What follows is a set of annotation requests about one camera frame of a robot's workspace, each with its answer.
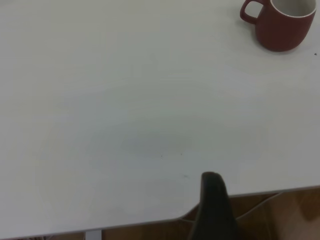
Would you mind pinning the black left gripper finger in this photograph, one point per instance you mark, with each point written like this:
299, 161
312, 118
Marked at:
215, 212

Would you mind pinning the grey metal table leg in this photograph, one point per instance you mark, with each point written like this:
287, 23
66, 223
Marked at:
93, 235

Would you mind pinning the red ceramic mug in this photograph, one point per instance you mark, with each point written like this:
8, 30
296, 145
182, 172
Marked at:
280, 32

